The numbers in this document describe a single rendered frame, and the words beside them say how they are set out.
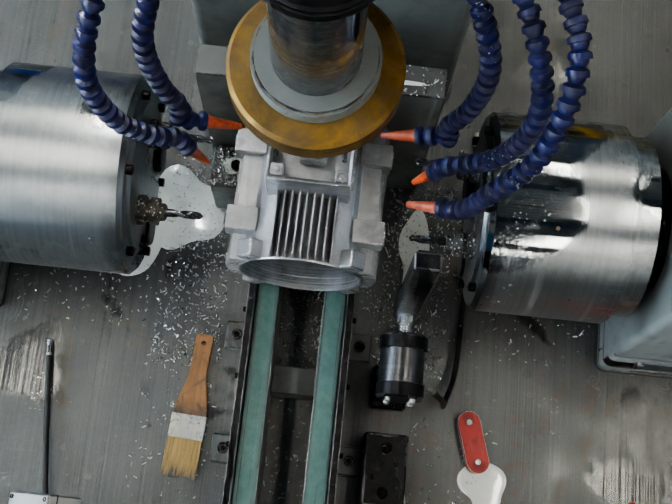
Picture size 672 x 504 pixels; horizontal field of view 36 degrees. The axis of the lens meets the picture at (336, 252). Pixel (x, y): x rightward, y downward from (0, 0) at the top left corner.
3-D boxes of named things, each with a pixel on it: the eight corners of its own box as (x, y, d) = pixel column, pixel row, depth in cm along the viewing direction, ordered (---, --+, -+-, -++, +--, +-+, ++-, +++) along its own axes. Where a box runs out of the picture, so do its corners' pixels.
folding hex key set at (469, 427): (454, 414, 147) (455, 413, 146) (475, 410, 148) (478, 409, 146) (467, 476, 145) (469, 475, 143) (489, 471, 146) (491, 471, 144)
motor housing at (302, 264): (250, 145, 144) (242, 89, 126) (385, 161, 144) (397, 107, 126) (230, 284, 139) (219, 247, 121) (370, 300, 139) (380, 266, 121)
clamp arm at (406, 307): (394, 297, 132) (415, 244, 107) (418, 300, 132) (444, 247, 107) (392, 324, 131) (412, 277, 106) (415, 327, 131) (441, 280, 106)
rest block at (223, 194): (220, 170, 156) (213, 141, 144) (266, 175, 156) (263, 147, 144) (215, 208, 154) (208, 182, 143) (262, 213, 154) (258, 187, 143)
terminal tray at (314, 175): (276, 105, 129) (275, 81, 123) (361, 115, 129) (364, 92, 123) (264, 196, 126) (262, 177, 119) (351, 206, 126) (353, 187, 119)
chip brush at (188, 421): (189, 332, 149) (188, 331, 149) (223, 338, 149) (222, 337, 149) (159, 475, 144) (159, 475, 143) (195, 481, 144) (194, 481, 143)
